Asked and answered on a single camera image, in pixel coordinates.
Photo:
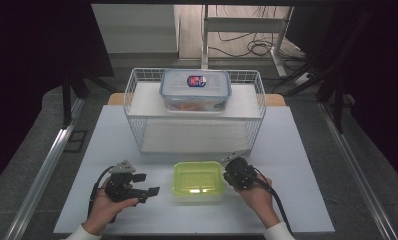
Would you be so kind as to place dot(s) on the clear container with green lid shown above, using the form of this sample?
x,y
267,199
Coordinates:
x,y
197,178

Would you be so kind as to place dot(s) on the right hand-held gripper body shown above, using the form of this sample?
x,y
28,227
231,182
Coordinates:
x,y
240,173

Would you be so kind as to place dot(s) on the black stand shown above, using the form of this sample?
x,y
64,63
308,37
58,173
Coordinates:
x,y
67,103
337,110

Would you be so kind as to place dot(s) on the person's left hand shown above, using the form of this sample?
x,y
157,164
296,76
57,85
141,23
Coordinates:
x,y
103,210

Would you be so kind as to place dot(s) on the clear container with blue-rimmed lid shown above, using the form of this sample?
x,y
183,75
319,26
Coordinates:
x,y
195,90

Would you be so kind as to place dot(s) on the aluminium rail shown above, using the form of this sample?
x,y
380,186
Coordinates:
x,y
43,176
357,173

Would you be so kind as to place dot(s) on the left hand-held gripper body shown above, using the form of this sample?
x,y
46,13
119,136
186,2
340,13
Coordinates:
x,y
120,186

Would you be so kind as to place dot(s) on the white metal desk frame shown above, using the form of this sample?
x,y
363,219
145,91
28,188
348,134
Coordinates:
x,y
243,25

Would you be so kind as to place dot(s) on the wooden board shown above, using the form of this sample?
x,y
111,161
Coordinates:
x,y
275,100

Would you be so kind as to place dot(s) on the person's right hand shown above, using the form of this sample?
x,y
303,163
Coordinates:
x,y
260,200

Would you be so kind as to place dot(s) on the dark curtain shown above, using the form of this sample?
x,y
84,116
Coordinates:
x,y
27,66
377,66

